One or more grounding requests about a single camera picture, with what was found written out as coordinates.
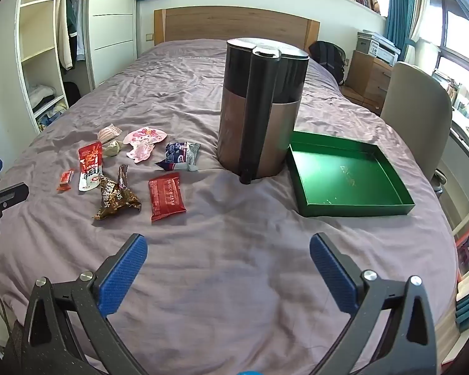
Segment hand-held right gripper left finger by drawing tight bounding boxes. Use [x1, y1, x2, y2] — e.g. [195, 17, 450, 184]
[21, 233, 149, 375]

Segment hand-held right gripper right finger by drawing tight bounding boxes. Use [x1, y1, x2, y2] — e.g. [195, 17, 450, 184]
[310, 232, 440, 375]

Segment small red candy packet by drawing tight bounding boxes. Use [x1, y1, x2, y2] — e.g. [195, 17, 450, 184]
[57, 169, 76, 192]

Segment brown crinkled snack packet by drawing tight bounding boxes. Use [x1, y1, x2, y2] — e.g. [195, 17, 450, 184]
[93, 164, 142, 221]

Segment square red snack packet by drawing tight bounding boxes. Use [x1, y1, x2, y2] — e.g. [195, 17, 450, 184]
[148, 172, 187, 223]

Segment long red and white packet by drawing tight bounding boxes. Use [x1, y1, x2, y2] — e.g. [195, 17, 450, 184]
[77, 142, 104, 192]

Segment green tray box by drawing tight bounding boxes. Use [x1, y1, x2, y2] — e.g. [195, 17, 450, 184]
[286, 131, 416, 218]

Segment pink striped snack packet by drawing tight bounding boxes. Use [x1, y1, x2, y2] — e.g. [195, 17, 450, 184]
[97, 124, 124, 144]

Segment small pink cartoon packet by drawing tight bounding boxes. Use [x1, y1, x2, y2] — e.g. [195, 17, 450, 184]
[126, 142, 157, 163]

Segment blue and white snack packet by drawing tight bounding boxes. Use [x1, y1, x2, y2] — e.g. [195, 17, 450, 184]
[154, 141, 201, 173]

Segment large pink cartoon packet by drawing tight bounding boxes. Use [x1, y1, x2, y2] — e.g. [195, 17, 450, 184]
[123, 126, 168, 145]

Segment folded clothes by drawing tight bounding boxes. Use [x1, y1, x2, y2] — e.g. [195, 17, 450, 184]
[27, 84, 69, 129]

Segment black bag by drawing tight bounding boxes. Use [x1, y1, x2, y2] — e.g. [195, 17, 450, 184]
[62, 81, 82, 106]

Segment bed with purple sheet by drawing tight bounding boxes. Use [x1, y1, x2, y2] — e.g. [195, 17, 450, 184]
[0, 39, 460, 375]

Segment white open shelf unit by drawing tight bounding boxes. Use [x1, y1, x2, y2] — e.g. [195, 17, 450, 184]
[16, 0, 92, 133]

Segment black mesh object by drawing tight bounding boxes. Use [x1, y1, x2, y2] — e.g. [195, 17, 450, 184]
[2, 320, 28, 375]

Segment black and copper cylinder appliance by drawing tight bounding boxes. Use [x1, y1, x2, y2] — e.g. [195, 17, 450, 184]
[217, 37, 310, 185]

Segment hanging cream garment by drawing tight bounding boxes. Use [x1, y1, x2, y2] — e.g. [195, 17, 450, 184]
[55, 0, 74, 71]

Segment white desk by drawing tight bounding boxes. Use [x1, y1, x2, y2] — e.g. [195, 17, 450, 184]
[434, 117, 469, 235]

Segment hanging dark green jacket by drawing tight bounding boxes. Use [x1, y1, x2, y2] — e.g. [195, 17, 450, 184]
[66, 0, 87, 63]

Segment beige chair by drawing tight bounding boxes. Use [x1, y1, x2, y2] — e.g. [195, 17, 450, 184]
[380, 61, 453, 194]

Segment white wardrobe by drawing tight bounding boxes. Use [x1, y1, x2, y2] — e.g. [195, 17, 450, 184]
[84, 0, 139, 90]

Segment wooden dresser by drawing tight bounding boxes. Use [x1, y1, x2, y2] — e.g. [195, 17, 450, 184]
[346, 50, 393, 116]

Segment black backpack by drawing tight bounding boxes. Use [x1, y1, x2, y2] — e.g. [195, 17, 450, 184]
[308, 41, 346, 86]

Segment white printer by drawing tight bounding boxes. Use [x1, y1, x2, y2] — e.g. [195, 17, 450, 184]
[356, 30, 401, 65]

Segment wooden headboard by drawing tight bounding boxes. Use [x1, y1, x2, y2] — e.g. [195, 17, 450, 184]
[154, 6, 321, 53]

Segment window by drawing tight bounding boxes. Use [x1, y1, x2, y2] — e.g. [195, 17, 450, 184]
[430, 0, 469, 87]

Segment long teal curtain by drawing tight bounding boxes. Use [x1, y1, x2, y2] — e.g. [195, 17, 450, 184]
[385, 0, 423, 63]

